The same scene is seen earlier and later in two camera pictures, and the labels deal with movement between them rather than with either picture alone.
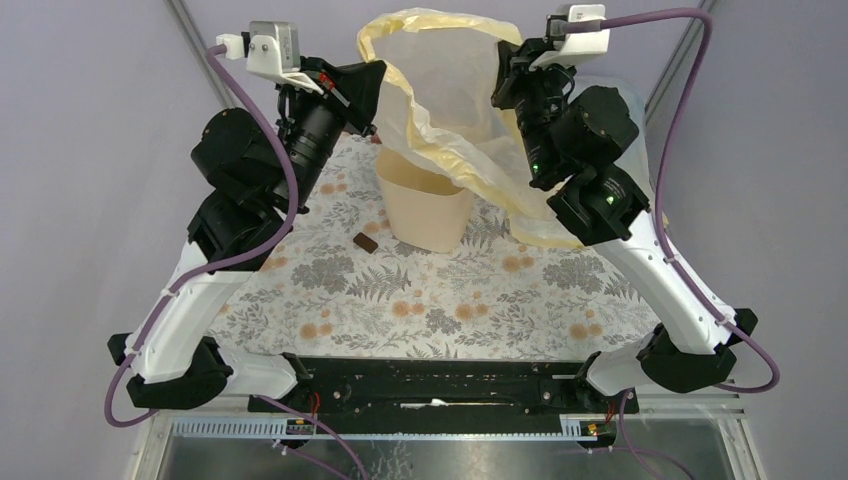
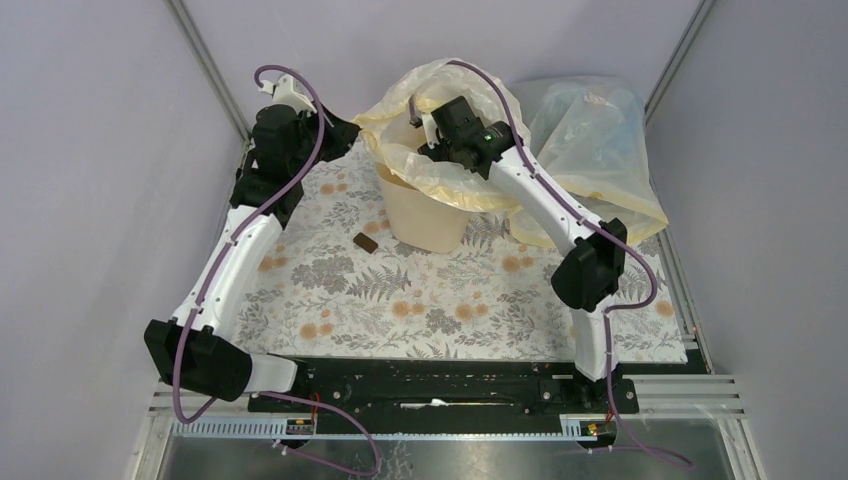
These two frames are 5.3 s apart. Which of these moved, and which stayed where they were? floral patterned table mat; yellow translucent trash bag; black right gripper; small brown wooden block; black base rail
Moved: black right gripper; yellow translucent trash bag
Stayed: small brown wooden block; floral patterned table mat; black base rail
